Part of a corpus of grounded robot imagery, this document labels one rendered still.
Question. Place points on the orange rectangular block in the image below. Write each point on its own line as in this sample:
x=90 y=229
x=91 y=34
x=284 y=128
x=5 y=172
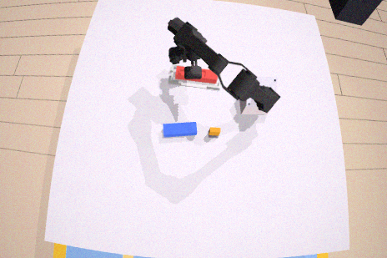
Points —
x=214 y=131

